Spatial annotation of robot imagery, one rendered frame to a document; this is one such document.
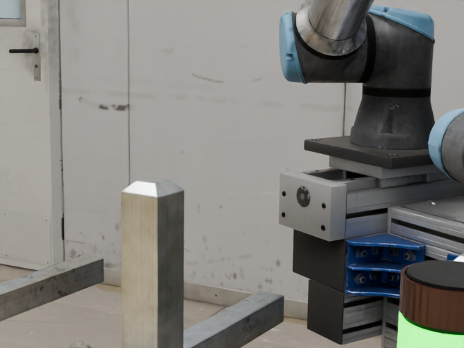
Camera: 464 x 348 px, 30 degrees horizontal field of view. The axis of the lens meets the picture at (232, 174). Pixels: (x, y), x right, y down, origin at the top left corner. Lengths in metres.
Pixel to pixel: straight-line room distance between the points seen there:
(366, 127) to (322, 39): 0.19
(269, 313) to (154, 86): 2.92
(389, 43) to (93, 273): 0.65
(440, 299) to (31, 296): 0.59
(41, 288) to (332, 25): 0.62
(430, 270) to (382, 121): 0.95
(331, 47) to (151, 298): 0.79
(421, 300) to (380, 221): 0.95
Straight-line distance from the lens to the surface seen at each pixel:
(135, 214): 0.65
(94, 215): 4.05
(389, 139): 1.45
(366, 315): 1.47
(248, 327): 0.88
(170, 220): 0.66
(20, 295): 0.98
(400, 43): 1.45
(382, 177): 1.43
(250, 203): 3.63
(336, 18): 1.32
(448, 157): 0.90
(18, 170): 4.29
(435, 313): 0.49
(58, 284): 1.02
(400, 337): 0.51
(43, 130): 4.16
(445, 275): 0.51
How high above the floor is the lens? 1.26
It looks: 11 degrees down
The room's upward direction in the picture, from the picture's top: 1 degrees clockwise
